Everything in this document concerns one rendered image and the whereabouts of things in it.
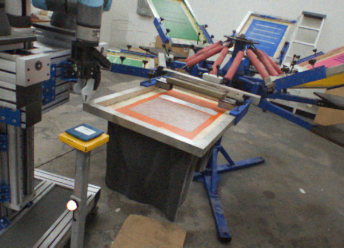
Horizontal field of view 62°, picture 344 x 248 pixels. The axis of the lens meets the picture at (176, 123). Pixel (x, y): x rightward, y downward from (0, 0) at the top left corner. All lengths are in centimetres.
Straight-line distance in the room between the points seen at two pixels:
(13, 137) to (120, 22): 570
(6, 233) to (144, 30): 547
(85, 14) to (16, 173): 95
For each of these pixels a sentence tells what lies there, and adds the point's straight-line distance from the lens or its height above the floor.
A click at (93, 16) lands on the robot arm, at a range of 95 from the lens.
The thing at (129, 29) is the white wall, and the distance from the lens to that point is 686.
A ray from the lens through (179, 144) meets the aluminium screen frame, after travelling 110.
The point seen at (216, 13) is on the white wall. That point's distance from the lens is 596.
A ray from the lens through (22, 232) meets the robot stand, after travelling 181.
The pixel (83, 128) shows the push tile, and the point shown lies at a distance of 112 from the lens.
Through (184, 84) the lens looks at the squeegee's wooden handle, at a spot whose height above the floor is 105.
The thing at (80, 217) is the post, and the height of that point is 58.
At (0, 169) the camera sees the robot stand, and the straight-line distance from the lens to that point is 166.
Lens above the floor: 146
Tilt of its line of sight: 22 degrees down
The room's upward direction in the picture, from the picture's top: 12 degrees clockwise
